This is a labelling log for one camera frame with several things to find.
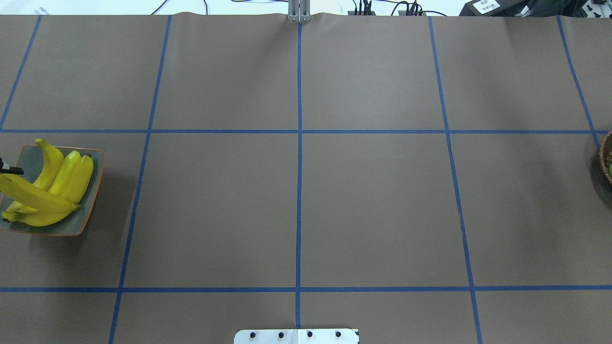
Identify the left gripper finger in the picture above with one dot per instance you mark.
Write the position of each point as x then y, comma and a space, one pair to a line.
6, 168

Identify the yellow banana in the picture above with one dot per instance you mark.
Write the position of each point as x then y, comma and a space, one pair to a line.
19, 189
74, 192
52, 159
62, 179

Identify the grey square ceramic plate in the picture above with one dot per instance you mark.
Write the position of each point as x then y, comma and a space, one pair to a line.
31, 160

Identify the brown wicker basket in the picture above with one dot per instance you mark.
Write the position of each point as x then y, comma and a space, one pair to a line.
605, 157

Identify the brown paper table mat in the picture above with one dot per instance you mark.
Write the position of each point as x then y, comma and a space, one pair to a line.
422, 180

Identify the black box with label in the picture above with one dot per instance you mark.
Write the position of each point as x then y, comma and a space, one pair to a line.
495, 8

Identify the aluminium frame post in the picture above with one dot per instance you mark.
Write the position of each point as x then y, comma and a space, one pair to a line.
299, 11

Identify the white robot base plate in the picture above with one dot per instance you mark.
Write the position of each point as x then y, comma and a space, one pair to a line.
298, 336

